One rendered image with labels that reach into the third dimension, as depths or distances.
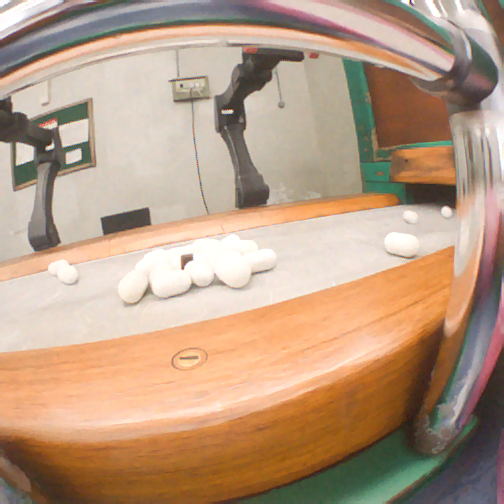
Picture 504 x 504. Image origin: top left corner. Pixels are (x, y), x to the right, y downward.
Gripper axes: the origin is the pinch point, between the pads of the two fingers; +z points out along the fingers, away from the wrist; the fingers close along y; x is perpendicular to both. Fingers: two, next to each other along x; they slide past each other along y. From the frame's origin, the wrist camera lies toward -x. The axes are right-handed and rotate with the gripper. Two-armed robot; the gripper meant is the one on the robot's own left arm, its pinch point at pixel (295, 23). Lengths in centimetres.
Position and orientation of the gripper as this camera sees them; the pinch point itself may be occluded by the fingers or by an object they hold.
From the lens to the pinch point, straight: 46.8
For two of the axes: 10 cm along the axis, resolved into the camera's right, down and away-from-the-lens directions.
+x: 1.2, 9.6, 2.7
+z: 2.9, 2.2, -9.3
